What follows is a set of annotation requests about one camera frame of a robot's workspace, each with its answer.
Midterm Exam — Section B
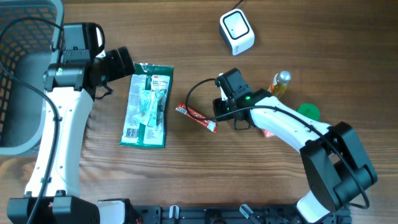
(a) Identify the white barcode scanner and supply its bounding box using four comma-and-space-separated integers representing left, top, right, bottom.
219, 9, 255, 56

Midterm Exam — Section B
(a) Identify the dark grey mesh basket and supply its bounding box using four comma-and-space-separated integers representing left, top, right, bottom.
1, 0, 64, 157

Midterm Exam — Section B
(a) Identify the green lid jar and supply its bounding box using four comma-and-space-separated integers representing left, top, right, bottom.
297, 103, 321, 121

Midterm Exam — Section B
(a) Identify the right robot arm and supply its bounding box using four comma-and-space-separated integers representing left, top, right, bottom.
213, 68, 377, 223

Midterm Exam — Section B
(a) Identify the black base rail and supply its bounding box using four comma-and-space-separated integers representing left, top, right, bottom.
124, 203, 352, 224

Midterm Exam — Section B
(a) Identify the black left camera cable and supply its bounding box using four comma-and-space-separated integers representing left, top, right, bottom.
0, 16, 65, 224

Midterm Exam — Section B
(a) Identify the red white tube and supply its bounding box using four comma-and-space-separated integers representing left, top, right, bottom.
175, 101, 218, 133

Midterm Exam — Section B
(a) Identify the small yellow bottle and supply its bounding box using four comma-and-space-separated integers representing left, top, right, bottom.
268, 71, 292, 98

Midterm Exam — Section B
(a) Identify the green package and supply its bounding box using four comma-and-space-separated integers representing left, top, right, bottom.
119, 63, 174, 148

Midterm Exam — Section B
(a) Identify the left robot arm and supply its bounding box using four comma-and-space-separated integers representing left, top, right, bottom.
7, 22, 138, 223

